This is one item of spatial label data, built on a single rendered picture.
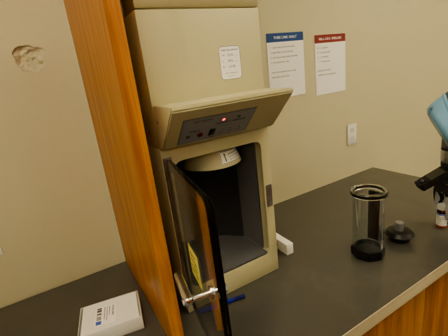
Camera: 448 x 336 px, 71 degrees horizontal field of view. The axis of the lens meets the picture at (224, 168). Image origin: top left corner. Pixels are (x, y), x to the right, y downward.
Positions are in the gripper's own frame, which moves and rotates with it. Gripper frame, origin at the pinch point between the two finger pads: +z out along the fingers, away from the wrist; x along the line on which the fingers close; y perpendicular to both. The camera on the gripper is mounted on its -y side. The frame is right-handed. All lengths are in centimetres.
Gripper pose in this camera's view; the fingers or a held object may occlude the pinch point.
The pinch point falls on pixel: (442, 215)
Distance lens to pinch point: 139.1
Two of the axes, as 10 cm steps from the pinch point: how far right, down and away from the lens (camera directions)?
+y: 9.9, -1.2, -0.1
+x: -0.3, -2.9, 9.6
